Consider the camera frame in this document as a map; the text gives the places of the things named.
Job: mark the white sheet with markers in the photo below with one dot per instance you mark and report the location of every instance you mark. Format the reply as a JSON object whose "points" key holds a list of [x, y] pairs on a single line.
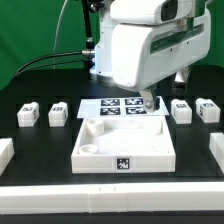
{"points": [[130, 106]]}

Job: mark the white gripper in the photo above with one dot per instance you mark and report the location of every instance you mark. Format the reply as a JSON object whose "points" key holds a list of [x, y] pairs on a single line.
{"points": [[142, 56]]}

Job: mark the white square tabletop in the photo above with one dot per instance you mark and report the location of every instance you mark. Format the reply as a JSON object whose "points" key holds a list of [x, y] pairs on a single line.
{"points": [[123, 145]]}

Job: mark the black camera pole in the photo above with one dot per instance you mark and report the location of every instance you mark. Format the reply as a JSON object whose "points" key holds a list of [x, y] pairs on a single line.
{"points": [[90, 6]]}

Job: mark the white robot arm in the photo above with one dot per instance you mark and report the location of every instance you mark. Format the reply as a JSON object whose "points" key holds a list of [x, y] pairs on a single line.
{"points": [[142, 13]]}

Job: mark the white left fence block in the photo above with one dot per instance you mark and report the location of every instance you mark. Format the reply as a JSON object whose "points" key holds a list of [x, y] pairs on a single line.
{"points": [[6, 153]]}

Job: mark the white front fence bar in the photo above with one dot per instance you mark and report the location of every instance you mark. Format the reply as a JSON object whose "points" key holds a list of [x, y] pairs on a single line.
{"points": [[126, 197]]}

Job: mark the white right fence block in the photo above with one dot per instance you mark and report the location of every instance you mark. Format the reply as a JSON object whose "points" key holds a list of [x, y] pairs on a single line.
{"points": [[216, 146]]}

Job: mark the white fence block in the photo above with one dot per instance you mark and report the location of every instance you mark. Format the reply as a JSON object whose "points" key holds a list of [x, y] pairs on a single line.
{"points": [[6, 153], [216, 146]]}

